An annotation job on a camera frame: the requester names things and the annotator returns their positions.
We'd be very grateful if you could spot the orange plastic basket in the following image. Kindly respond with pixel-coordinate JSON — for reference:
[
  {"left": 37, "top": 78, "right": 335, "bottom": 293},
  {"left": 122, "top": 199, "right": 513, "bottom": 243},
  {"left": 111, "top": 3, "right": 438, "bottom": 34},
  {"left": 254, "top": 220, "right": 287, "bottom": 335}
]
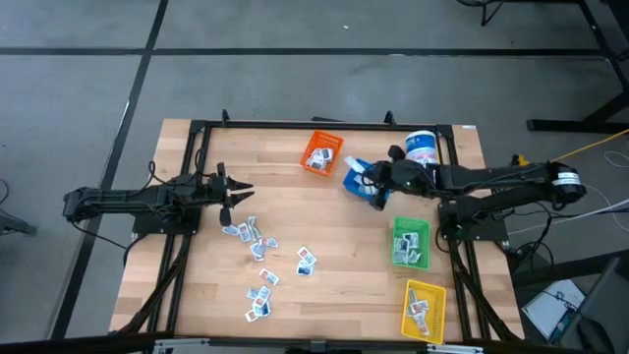
[{"left": 300, "top": 129, "right": 345, "bottom": 178}]

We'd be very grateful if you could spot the black desk leg frame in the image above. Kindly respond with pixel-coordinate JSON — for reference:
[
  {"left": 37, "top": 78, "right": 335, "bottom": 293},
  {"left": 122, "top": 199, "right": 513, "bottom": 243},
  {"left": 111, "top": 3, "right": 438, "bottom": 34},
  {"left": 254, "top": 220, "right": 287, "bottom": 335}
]
[{"left": 526, "top": 0, "right": 629, "bottom": 135}]

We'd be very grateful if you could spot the white wipes canister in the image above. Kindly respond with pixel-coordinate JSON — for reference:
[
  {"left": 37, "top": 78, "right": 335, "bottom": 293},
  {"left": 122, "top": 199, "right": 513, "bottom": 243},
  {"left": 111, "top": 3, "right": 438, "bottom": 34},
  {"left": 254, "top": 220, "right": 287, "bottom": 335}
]
[{"left": 404, "top": 130, "right": 440, "bottom": 166}]

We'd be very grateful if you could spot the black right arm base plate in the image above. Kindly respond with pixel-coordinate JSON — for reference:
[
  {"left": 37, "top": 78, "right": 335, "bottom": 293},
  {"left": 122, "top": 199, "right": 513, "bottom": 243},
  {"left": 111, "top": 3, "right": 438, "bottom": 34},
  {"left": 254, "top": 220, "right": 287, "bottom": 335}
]
[{"left": 438, "top": 204, "right": 508, "bottom": 242}]

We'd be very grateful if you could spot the white box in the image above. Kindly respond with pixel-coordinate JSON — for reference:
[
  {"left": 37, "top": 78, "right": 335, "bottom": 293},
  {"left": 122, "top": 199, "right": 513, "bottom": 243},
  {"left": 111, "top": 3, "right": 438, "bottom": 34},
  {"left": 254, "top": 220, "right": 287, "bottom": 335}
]
[{"left": 521, "top": 278, "right": 586, "bottom": 341}]

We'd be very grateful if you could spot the black stand foot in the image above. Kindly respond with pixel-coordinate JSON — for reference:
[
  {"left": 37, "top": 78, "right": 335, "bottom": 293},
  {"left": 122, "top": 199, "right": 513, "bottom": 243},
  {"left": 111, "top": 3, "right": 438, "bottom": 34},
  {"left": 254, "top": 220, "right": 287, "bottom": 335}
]
[{"left": 0, "top": 179, "right": 39, "bottom": 238}]

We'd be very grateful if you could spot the silver aluminium bar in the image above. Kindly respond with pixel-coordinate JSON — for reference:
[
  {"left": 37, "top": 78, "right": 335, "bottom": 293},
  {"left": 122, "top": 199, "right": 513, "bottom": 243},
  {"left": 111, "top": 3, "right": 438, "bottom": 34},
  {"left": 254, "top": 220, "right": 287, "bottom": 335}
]
[
  {"left": 151, "top": 337, "right": 213, "bottom": 354},
  {"left": 426, "top": 342, "right": 486, "bottom": 354}
]

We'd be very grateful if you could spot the blue plastic basket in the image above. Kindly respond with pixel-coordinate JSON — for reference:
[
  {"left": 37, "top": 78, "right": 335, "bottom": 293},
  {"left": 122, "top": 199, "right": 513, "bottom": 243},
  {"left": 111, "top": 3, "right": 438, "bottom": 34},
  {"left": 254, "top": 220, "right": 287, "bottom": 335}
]
[{"left": 342, "top": 157, "right": 394, "bottom": 203}]

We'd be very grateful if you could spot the green plastic basket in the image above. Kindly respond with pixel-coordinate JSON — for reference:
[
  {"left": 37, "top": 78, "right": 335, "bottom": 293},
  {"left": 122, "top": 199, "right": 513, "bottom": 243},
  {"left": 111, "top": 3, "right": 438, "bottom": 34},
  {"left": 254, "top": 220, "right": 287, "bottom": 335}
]
[{"left": 390, "top": 215, "right": 432, "bottom": 271}]

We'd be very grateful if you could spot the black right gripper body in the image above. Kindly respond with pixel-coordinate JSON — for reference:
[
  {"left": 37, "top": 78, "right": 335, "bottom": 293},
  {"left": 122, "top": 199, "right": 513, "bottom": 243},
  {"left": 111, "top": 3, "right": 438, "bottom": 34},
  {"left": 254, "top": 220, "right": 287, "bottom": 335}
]
[{"left": 371, "top": 146, "right": 429, "bottom": 211}]

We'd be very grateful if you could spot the yellow extension cord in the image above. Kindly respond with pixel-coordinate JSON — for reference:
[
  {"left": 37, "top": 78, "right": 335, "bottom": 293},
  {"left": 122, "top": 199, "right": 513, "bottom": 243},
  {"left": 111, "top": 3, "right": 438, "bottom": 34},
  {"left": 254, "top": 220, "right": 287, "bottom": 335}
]
[{"left": 513, "top": 128, "right": 629, "bottom": 168}]

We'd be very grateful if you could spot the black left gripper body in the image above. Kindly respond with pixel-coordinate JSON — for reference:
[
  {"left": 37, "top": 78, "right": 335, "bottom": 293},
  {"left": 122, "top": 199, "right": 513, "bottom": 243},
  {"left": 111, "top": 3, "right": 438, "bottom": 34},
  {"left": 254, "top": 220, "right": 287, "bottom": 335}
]
[{"left": 208, "top": 161, "right": 236, "bottom": 227}]

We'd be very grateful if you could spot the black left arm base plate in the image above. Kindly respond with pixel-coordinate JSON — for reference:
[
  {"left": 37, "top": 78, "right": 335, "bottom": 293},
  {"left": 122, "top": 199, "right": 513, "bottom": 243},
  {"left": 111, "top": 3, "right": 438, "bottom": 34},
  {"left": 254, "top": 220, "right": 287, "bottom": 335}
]
[{"left": 132, "top": 204, "right": 202, "bottom": 236}]

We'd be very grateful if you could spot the yellow plastic basket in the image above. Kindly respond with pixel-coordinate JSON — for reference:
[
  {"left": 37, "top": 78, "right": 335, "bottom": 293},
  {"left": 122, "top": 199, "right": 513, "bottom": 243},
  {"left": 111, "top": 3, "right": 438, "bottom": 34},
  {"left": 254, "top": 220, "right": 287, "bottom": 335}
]
[{"left": 400, "top": 278, "right": 448, "bottom": 345}]

